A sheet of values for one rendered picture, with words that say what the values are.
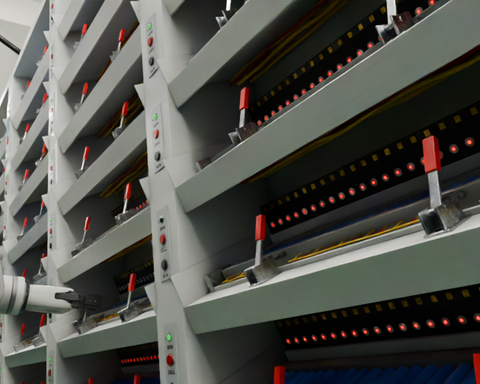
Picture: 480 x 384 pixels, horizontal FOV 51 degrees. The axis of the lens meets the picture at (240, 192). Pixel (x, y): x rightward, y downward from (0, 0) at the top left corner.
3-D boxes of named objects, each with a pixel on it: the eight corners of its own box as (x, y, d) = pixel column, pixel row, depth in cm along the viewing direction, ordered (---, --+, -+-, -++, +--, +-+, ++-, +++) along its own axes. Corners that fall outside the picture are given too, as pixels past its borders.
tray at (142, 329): (167, 339, 83) (144, 286, 84) (62, 358, 130) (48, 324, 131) (251, 289, 96) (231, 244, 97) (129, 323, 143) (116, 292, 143)
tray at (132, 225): (160, 228, 89) (129, 158, 90) (62, 283, 136) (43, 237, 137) (241, 195, 102) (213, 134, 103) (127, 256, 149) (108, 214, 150)
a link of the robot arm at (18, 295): (1, 316, 113) (15, 317, 114) (9, 312, 106) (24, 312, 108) (7, 280, 116) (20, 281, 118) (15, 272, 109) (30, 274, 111)
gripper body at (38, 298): (11, 315, 115) (60, 318, 120) (20, 309, 107) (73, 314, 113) (16, 283, 117) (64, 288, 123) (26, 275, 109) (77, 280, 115)
